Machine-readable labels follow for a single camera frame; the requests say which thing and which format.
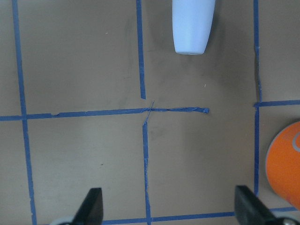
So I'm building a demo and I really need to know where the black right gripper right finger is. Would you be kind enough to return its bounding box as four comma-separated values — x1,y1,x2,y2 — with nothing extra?
234,186,278,225

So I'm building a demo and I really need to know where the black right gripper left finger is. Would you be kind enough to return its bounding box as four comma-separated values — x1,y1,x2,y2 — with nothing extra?
72,187,104,225

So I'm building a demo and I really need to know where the orange can with silver lid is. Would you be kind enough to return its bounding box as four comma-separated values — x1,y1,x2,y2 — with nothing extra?
265,122,300,210

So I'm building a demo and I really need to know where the light blue plastic cup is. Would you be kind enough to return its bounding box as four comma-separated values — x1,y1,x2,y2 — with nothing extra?
172,0,216,55

